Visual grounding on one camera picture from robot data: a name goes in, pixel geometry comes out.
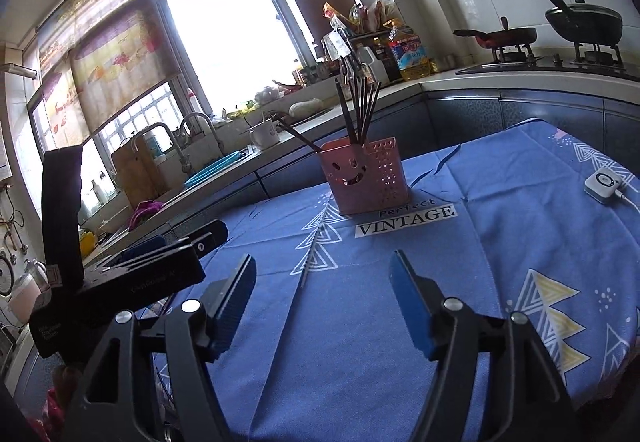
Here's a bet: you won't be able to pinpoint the yellow cup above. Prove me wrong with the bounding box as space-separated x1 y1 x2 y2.
79 231 98 259

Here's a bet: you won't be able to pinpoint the pink cloth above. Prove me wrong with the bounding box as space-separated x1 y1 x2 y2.
128 201 164 231

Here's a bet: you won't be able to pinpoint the wooden cutting board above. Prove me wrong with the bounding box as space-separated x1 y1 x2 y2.
111 136 169 209

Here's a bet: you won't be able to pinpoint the chrome faucet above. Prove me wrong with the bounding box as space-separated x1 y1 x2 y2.
131 121 194 175
179 112 224 156

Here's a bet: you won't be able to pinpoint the blue patterned tablecloth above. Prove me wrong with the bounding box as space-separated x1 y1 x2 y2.
203 121 639 441

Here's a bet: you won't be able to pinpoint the patterned window blind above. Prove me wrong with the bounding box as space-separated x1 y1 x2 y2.
30 0 179 152

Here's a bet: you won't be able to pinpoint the white mug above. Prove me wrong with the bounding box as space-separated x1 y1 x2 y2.
248 118 280 150

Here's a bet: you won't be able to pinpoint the white small device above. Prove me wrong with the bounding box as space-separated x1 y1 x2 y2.
584 167 623 205

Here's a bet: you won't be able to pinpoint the pink plastic utensil holder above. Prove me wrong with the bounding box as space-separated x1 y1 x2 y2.
319 137 410 215

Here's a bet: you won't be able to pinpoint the yellow cooking oil bottle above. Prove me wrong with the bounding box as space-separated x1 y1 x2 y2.
388 19 434 80

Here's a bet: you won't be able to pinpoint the dark condiment rack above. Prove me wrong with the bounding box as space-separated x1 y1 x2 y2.
348 28 402 84

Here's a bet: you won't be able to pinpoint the black gas stove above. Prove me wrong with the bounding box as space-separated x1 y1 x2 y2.
456 54 639 82

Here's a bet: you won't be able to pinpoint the red frying pan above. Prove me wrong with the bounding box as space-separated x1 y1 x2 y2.
454 17 538 49

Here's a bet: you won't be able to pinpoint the black wok with lid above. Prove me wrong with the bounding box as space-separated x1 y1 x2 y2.
544 0 623 47

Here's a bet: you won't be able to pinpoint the snack bags on rack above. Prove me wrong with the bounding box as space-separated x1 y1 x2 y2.
323 0 402 35

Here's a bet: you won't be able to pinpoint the white cable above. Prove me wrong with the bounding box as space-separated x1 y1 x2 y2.
617 189 640 214

